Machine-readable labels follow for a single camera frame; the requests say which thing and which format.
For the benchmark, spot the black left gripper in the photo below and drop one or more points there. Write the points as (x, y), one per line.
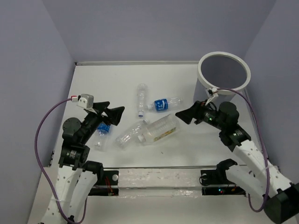
(114, 115)

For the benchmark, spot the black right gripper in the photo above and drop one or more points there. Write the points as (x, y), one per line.
(196, 111)

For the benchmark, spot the small blue label bottle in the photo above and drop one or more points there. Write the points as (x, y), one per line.
(101, 136)

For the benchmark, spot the blue label bottle white cap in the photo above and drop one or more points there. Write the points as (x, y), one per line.
(165, 104)

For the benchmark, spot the clear slim bottle blue cap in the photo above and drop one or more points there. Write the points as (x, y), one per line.
(142, 90)

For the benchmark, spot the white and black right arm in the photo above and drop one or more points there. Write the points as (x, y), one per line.
(263, 181)

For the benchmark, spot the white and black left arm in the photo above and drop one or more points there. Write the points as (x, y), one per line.
(76, 174)

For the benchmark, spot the grey bin with white rim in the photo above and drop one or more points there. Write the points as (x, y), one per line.
(221, 70)

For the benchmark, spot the crushed clear bottle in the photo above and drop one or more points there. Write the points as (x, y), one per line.
(131, 133)

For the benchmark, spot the large ribbed clear bottle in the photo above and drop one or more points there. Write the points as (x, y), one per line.
(159, 130)

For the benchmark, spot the white foam strip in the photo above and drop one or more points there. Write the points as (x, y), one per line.
(162, 182)

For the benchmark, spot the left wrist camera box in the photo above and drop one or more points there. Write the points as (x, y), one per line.
(84, 101)

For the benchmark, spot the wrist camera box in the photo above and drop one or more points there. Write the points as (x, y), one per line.
(84, 101)
(212, 94)

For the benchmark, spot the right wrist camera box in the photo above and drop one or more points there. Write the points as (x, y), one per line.
(212, 94)

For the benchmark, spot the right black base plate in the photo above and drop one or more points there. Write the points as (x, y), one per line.
(213, 184)

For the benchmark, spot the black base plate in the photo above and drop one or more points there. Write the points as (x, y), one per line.
(108, 185)
(213, 184)

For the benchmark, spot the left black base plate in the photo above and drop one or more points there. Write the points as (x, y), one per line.
(108, 185)

